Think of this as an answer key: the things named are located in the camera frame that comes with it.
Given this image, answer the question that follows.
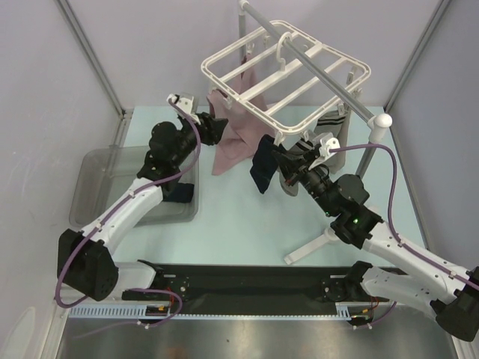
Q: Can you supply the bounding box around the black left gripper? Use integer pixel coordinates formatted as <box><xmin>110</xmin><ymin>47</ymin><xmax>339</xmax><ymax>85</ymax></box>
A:
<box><xmin>171</xmin><ymin>112</ymin><xmax>228</xmax><ymax>168</ymax></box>

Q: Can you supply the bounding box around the grey striped sock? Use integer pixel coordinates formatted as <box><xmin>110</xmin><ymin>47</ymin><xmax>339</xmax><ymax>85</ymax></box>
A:
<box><xmin>278</xmin><ymin>139</ymin><xmax>313</xmax><ymax>197</ymax></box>
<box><xmin>314</xmin><ymin>110</ymin><xmax>346</xmax><ymax>172</ymax></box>

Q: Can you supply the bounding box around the navy santa sock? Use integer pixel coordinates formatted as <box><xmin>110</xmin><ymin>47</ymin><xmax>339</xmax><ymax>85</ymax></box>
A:
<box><xmin>249</xmin><ymin>135</ymin><xmax>283</xmax><ymax>194</ymax></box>

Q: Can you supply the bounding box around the navy green striped sock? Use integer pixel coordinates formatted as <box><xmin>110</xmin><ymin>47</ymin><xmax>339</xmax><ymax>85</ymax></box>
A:
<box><xmin>163</xmin><ymin>182</ymin><xmax>195</xmax><ymax>203</ymax></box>

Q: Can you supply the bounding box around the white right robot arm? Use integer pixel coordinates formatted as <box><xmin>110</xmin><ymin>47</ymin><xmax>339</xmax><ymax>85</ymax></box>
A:
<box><xmin>272</xmin><ymin>146</ymin><xmax>478</xmax><ymax>342</ymax></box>

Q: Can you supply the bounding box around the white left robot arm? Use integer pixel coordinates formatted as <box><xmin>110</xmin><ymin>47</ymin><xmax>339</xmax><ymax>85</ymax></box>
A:
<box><xmin>55</xmin><ymin>112</ymin><xmax>228</xmax><ymax>307</ymax></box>

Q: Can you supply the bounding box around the white clip drying hanger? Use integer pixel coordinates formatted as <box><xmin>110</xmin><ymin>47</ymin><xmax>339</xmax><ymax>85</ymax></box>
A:
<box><xmin>201</xmin><ymin>20</ymin><xmax>373</xmax><ymax>137</ymax></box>

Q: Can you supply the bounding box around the pink tank top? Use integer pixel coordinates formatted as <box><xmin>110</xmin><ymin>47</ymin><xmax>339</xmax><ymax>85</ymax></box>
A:
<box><xmin>205</xmin><ymin>52</ymin><xmax>278</xmax><ymax>177</ymax></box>

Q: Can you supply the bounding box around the beige sock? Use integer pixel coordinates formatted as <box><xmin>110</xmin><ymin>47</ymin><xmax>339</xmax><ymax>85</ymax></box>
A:
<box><xmin>332</xmin><ymin>109</ymin><xmax>352</xmax><ymax>174</ymax></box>

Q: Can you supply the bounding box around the grey metal clothes stand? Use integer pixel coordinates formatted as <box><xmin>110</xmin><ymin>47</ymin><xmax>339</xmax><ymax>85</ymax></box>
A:
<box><xmin>237</xmin><ymin>0</ymin><xmax>393</xmax><ymax>265</ymax></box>

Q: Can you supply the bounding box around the grey plastic bin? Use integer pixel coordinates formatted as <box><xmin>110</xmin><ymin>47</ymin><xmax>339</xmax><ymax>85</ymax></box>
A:
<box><xmin>69</xmin><ymin>146</ymin><xmax>199</xmax><ymax>228</ymax></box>

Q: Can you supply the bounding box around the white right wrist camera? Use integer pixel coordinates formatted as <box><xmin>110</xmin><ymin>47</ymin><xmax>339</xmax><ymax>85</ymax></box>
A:
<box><xmin>308</xmin><ymin>132</ymin><xmax>340</xmax><ymax>170</ymax></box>

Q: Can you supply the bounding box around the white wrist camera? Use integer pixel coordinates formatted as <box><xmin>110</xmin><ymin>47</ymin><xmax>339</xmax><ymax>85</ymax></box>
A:
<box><xmin>167</xmin><ymin>93</ymin><xmax>198</xmax><ymax>114</ymax></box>
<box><xmin>308</xmin><ymin>132</ymin><xmax>340</xmax><ymax>170</ymax></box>

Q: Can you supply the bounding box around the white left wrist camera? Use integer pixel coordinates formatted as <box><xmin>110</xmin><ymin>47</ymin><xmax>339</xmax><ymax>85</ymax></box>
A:
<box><xmin>167</xmin><ymin>93</ymin><xmax>198</xmax><ymax>114</ymax></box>

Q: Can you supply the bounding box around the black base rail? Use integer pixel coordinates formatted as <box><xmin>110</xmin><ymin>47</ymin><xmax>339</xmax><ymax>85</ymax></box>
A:
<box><xmin>121</xmin><ymin>263</ymin><xmax>383</xmax><ymax>316</ymax></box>

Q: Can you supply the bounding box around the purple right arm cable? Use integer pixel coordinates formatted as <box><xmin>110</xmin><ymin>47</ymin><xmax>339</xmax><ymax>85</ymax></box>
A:
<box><xmin>329</xmin><ymin>144</ymin><xmax>479</xmax><ymax>322</ymax></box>

